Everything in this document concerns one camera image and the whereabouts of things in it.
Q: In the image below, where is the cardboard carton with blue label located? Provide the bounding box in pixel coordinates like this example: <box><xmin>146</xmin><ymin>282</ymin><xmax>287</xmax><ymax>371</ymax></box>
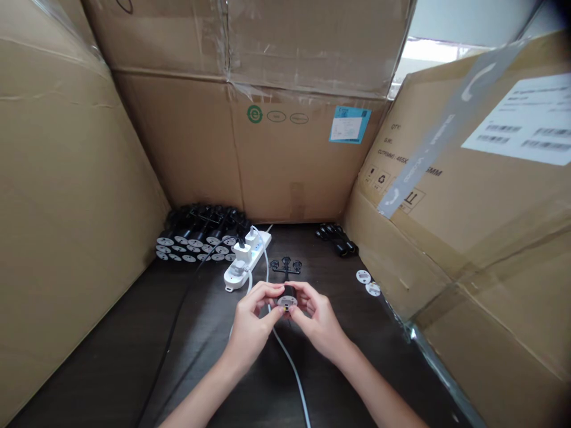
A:
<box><xmin>109</xmin><ymin>67</ymin><xmax>393</xmax><ymax>225</ymax></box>

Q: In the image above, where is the cardboard carton with white label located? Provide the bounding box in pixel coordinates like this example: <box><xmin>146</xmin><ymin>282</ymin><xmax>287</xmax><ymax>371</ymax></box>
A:
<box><xmin>341</xmin><ymin>29</ymin><xmax>571</xmax><ymax>329</ymax></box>

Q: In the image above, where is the person's right hand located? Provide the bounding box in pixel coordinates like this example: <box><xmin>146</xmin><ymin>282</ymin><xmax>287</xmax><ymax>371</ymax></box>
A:
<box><xmin>284</xmin><ymin>281</ymin><xmax>347</xmax><ymax>364</ymax></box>

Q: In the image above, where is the white power strip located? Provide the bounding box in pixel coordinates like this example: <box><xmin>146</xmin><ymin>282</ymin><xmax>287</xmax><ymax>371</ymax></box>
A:
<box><xmin>223</xmin><ymin>229</ymin><xmax>274</xmax><ymax>294</ymax></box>

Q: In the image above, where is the small bundle of black fittings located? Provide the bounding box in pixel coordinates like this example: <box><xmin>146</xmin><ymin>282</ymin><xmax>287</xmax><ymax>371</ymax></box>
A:
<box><xmin>314</xmin><ymin>222</ymin><xmax>359</xmax><ymax>258</ymax></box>

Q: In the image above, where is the black three-headed lamp fitting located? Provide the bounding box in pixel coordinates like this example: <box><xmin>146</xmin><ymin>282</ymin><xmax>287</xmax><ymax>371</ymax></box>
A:
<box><xmin>270</xmin><ymin>257</ymin><xmax>305</xmax><ymax>284</ymax></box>

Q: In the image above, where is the plain cardboard carton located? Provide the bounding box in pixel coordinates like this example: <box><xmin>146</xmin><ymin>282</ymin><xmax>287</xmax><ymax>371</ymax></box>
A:
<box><xmin>0</xmin><ymin>0</ymin><xmax>172</xmax><ymax>428</ymax></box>

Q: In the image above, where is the low cardboard carton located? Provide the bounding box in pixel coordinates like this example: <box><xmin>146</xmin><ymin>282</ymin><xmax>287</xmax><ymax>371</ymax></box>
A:
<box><xmin>408</xmin><ymin>256</ymin><xmax>571</xmax><ymax>428</ymax></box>

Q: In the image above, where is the black cylinder lamp white cap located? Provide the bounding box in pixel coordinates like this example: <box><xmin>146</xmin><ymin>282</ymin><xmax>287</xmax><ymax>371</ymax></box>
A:
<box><xmin>276</xmin><ymin>285</ymin><xmax>299</xmax><ymax>333</ymax></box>

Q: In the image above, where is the person's left hand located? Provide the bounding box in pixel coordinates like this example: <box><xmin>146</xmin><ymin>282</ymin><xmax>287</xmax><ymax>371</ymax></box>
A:
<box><xmin>224</xmin><ymin>281</ymin><xmax>287</xmax><ymax>363</ymax></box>

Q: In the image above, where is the white cable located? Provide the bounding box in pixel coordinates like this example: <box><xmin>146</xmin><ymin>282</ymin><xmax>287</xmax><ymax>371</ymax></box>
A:
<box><xmin>228</xmin><ymin>224</ymin><xmax>313</xmax><ymax>428</ymax></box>

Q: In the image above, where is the pile of black cylinder lamps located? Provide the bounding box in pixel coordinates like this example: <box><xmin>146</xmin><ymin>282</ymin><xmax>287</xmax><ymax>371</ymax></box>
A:
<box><xmin>153</xmin><ymin>203</ymin><xmax>252</xmax><ymax>265</ymax></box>

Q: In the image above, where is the taped cardboard carton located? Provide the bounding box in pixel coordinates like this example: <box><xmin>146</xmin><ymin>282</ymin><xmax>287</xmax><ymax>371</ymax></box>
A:
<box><xmin>82</xmin><ymin>0</ymin><xmax>418</xmax><ymax>101</ymax></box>

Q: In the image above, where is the black plug with black cable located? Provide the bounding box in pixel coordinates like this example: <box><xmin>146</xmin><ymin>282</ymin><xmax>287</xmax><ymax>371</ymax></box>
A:
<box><xmin>133</xmin><ymin>236</ymin><xmax>246</xmax><ymax>428</ymax></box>

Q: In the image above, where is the large white plug adapter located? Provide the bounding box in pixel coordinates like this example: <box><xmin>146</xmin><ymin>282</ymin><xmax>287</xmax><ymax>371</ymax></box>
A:
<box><xmin>233</xmin><ymin>243</ymin><xmax>255</xmax><ymax>268</ymax></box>

